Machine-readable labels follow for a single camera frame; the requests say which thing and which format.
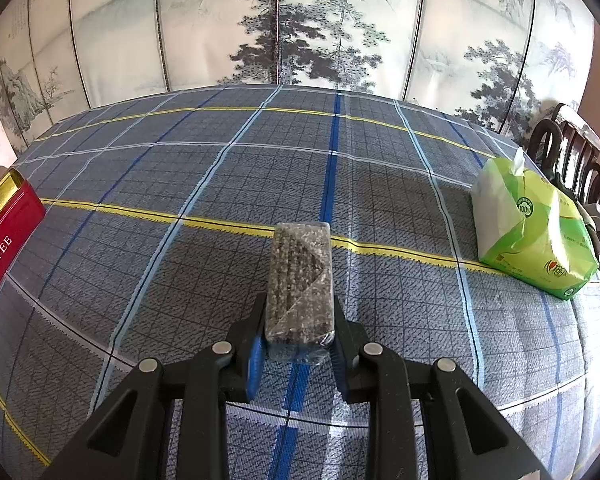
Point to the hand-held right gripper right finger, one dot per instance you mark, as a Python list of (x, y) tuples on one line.
[(341, 365)]

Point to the blue plaid tablecloth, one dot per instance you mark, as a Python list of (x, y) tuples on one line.
[(180, 285)]

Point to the painted folding screen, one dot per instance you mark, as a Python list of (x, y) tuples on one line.
[(180, 25)]

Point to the green tissue pack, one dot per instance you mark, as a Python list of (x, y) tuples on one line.
[(525, 230)]

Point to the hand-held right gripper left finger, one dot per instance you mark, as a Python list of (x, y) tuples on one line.
[(255, 365)]

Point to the red tin with gold inside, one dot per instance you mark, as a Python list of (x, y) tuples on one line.
[(10, 230)]

